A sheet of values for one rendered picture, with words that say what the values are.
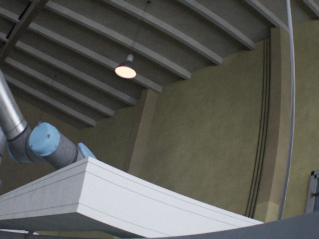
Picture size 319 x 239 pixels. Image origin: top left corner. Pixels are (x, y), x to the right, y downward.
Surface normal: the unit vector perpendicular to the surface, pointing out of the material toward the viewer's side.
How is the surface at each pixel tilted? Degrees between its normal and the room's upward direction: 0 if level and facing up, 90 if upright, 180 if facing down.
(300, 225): 90
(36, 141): 87
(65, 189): 90
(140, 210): 90
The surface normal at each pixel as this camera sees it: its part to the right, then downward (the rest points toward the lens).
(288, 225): -0.79, -0.40
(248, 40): 0.58, -0.24
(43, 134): -0.47, -0.51
